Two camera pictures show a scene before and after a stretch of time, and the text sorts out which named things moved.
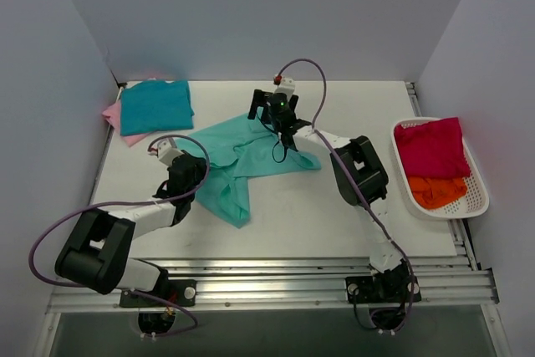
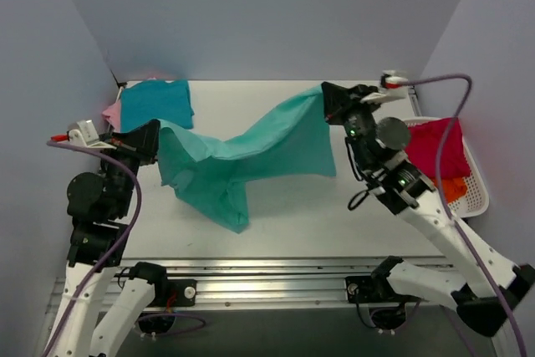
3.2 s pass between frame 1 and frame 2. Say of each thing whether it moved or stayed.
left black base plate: stayed
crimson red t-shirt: stayed
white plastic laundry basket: stayed
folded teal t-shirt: stayed
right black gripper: moved
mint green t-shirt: moved
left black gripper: moved
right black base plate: stayed
